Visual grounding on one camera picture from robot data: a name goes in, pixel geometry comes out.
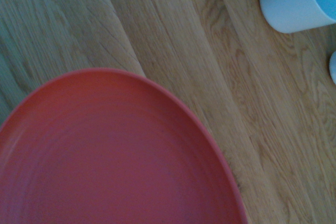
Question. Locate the red plate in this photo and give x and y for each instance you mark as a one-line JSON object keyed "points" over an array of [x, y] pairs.
{"points": [[105, 155]]}

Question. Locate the wide white mug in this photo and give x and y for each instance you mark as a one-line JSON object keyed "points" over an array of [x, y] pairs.
{"points": [[291, 1]]}

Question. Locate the white ribbed cup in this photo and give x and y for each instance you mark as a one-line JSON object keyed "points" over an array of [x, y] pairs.
{"points": [[333, 68]]}

